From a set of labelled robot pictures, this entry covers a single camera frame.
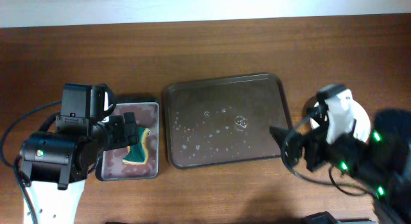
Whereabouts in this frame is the yellow green sponge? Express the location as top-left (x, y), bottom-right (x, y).
top-left (123, 127), bottom-right (150, 165)

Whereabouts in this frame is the cream white plate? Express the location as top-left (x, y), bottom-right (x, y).
top-left (326, 98), bottom-right (371, 144)

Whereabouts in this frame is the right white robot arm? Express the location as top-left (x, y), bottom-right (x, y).
top-left (270, 84), bottom-right (410, 223)

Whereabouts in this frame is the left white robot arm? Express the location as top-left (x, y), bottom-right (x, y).
top-left (20, 112), bottom-right (140, 223)

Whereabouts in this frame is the small soapy water tray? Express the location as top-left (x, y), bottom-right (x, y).
top-left (95, 98), bottom-right (160, 181)

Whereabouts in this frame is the large brown serving tray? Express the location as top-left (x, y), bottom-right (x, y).
top-left (163, 73), bottom-right (292, 169)

